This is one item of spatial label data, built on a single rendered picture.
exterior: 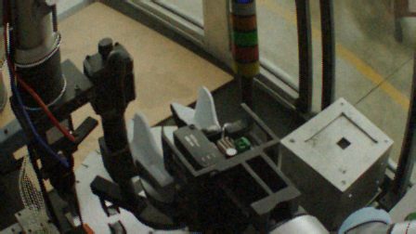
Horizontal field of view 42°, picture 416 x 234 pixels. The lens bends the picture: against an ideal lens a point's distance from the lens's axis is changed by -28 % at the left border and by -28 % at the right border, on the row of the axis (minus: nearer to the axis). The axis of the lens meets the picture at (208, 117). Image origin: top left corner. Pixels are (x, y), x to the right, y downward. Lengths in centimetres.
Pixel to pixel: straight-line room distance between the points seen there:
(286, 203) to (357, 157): 66
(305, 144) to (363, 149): 13
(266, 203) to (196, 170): 7
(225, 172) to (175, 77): 103
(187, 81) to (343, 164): 53
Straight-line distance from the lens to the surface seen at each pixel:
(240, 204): 49
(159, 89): 150
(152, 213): 96
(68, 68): 77
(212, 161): 51
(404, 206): 106
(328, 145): 115
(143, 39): 168
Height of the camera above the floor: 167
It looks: 40 degrees down
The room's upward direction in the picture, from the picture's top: 3 degrees counter-clockwise
